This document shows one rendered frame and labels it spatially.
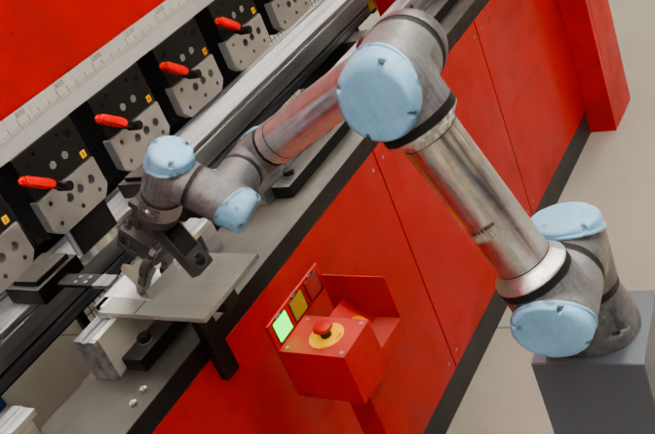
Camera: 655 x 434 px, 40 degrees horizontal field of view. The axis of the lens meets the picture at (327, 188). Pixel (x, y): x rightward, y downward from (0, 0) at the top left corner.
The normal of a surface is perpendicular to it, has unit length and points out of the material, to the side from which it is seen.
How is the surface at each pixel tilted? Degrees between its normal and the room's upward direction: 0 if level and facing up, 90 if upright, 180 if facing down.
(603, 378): 90
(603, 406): 90
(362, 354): 90
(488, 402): 0
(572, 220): 7
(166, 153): 41
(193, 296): 0
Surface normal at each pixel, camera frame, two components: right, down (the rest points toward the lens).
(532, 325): -0.27, 0.65
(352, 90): -0.42, 0.47
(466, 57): 0.82, -0.04
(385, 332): -0.35, -0.82
